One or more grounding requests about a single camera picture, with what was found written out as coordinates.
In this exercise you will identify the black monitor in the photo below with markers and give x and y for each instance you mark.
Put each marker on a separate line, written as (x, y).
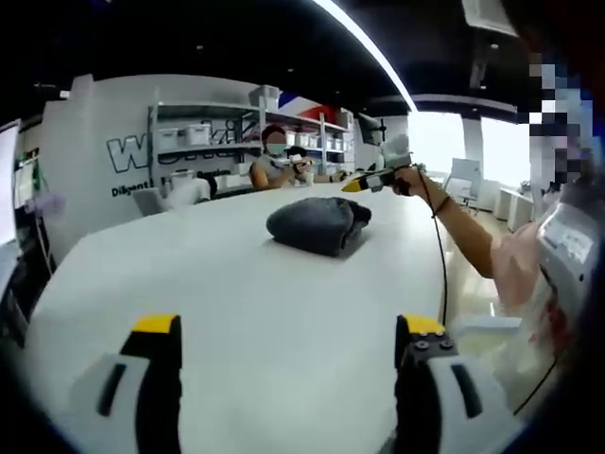
(371, 127)

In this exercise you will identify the black cabinet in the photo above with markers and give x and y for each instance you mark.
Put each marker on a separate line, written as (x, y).
(19, 298)

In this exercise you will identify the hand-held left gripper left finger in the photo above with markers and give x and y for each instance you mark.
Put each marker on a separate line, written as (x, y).
(156, 388)

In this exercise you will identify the person's right hand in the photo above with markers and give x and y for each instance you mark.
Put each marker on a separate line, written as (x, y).
(413, 182)

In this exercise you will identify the white table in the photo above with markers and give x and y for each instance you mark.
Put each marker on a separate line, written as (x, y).
(236, 284)

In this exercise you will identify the green hanging item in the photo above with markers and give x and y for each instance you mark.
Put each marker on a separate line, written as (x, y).
(40, 175)

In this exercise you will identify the white chest-worn device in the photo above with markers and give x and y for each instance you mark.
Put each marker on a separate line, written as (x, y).
(567, 255)

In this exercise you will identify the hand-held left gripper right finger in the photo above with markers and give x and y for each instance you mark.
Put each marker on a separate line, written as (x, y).
(420, 388)

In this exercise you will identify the purple rolled mat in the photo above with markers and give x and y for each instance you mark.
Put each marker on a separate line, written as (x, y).
(47, 203)

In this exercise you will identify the group of white storage bins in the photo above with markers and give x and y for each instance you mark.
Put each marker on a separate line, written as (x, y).
(194, 134)

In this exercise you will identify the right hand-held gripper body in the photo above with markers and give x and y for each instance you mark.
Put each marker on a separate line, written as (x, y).
(397, 153)

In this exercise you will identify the person's white shirt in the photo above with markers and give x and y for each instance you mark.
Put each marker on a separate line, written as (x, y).
(515, 284)

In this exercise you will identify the grey towel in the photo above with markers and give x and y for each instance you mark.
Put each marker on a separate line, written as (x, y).
(312, 227)

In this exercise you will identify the metal shelf rack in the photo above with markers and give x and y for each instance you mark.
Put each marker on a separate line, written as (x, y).
(212, 111)

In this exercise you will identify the ceiling light strip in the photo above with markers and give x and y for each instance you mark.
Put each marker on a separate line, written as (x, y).
(373, 52)

